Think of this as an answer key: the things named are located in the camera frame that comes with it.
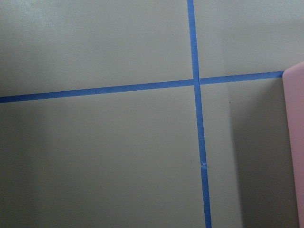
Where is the pink plastic bin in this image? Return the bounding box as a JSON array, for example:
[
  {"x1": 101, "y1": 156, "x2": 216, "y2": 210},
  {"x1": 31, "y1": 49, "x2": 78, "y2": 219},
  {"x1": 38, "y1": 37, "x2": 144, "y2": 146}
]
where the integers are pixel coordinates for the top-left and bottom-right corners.
[{"x1": 282, "y1": 62, "x2": 304, "y2": 228}]

